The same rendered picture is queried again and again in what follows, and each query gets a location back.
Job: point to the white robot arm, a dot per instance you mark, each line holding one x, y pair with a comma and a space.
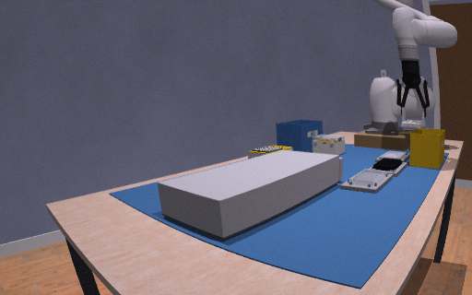
412, 29

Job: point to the blue rectangular bench mat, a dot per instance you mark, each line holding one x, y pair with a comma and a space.
340, 236

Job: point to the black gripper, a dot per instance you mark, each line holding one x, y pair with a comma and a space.
412, 79

